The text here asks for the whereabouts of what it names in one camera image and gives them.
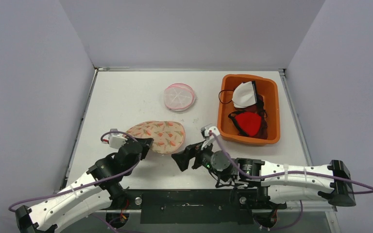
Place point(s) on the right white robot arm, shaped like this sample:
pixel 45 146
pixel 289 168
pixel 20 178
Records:
pixel 274 183

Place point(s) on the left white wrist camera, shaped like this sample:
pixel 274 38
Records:
pixel 116 139

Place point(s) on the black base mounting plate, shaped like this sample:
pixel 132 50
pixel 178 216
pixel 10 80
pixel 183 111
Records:
pixel 200 206

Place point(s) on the white mesh pink-trimmed laundry bag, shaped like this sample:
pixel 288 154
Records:
pixel 179 97

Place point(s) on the orange plastic basin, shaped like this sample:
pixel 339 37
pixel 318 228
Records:
pixel 239 91

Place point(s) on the floral beige bra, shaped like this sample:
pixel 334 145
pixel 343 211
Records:
pixel 168 136

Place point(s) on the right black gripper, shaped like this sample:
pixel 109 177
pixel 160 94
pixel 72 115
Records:
pixel 194 156

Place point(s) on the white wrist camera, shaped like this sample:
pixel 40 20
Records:
pixel 116 139
pixel 210 134

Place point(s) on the dark red bra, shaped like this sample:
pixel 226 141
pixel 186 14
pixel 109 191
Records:
pixel 259 109

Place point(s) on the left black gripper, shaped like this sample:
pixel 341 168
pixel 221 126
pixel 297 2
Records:
pixel 147 143

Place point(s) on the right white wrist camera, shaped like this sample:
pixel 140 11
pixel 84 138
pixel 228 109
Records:
pixel 210 134

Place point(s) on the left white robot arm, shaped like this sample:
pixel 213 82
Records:
pixel 96 189

